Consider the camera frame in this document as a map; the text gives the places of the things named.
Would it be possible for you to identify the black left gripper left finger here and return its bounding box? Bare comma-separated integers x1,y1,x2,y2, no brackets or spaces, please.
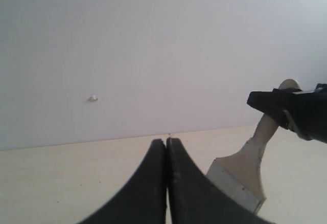
82,139,167,223

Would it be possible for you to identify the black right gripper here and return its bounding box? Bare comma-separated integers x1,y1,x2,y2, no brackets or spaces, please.
247,83,326,143

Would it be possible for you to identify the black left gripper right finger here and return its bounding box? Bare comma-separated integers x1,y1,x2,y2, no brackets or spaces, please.
166,138,268,224

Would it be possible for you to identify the wide wooden paint brush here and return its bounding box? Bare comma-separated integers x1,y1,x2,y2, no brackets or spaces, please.
205,78,303,214

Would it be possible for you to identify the white wall blob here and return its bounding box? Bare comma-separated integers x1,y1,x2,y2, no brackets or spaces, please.
88,95,99,102

